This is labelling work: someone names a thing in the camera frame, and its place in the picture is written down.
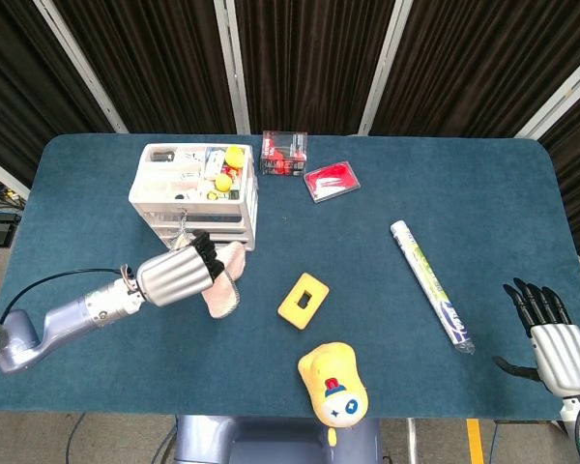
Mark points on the white paper packet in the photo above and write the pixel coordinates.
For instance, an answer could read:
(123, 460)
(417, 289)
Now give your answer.
(213, 163)

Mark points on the pink cloth with grey trim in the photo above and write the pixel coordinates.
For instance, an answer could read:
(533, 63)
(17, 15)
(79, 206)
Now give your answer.
(222, 299)

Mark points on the clear box with red pieces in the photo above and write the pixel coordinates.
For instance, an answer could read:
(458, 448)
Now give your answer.
(282, 152)

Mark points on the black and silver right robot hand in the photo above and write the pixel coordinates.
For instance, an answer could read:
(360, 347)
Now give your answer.
(563, 357)

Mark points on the dark brown curtain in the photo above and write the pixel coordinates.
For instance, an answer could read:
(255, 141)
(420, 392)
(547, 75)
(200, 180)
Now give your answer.
(309, 58)

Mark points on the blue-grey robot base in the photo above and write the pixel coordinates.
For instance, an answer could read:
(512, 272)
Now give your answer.
(251, 440)

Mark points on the printed plastic wrap roll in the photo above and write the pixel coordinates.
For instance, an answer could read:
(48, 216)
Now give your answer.
(430, 282)

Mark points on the yellow sponge with rectangular hole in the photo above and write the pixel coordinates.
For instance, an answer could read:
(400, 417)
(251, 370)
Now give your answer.
(290, 311)

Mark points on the yellow plush toy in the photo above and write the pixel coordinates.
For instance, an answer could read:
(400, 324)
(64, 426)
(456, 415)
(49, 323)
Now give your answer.
(328, 367)

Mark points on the red ink pad case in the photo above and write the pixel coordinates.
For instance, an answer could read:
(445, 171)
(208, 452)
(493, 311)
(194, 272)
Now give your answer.
(331, 181)

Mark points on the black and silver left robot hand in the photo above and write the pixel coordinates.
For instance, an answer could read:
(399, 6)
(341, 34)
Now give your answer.
(174, 278)

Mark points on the small black object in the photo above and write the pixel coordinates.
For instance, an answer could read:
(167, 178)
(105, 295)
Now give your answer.
(162, 156)

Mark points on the white frame post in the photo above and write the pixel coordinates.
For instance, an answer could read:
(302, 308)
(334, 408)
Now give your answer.
(232, 63)
(79, 60)
(560, 96)
(0, 174)
(385, 63)

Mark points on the medium yellow round toy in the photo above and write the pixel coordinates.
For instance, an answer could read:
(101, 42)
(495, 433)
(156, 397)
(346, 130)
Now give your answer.
(223, 182)

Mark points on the silver-blue left robot arm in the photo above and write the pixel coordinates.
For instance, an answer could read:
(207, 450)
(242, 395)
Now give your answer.
(63, 321)

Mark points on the large yellow round toy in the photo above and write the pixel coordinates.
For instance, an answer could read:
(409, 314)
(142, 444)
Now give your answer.
(234, 156)

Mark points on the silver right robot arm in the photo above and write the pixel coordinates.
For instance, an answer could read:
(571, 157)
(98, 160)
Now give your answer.
(570, 411)

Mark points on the white plastic drawer unit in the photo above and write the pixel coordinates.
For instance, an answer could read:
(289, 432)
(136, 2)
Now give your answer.
(150, 193)

